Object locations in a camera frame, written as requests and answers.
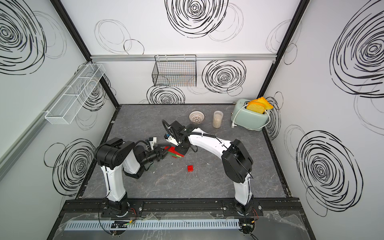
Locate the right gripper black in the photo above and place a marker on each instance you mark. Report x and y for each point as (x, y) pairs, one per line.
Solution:
(180, 151)

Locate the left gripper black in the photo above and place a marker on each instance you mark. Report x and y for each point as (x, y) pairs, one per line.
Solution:
(158, 153)

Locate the red large lego brick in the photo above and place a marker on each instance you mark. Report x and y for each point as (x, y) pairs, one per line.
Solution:
(173, 150)

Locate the green lego brick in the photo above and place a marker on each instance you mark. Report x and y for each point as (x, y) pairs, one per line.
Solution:
(174, 155)

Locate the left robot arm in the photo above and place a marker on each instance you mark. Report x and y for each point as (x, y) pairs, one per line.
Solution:
(117, 158)

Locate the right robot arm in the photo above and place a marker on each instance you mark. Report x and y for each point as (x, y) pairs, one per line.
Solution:
(236, 160)

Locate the white perforated bowl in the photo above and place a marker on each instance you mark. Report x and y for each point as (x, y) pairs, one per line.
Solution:
(196, 117)

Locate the translucent plastic cup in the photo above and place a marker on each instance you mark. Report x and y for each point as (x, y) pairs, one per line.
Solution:
(217, 119)

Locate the mint green toaster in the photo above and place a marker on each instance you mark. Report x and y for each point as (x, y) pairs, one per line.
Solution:
(247, 119)

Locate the yellow toast slice front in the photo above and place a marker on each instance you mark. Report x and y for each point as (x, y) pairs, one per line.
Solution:
(256, 107)

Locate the yellow toast slice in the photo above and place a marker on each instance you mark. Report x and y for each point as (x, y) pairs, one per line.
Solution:
(265, 103)
(256, 107)

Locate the yellow toast slice back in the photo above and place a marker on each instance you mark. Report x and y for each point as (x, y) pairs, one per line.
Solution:
(265, 103)

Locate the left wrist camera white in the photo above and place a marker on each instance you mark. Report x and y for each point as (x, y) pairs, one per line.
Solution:
(153, 142)

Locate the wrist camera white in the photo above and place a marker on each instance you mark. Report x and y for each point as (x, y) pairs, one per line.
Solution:
(169, 138)
(153, 142)

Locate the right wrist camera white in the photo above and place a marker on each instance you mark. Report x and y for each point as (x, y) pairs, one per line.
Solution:
(169, 138)

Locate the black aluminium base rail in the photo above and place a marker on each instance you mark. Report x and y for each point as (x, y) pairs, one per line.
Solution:
(140, 207)

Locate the black wire basket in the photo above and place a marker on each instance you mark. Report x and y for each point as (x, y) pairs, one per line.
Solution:
(175, 70)

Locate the white wire shelf basket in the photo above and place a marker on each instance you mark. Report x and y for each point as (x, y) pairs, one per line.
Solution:
(84, 92)

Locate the grey slotted cable duct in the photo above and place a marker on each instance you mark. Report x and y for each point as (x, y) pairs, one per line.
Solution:
(196, 224)

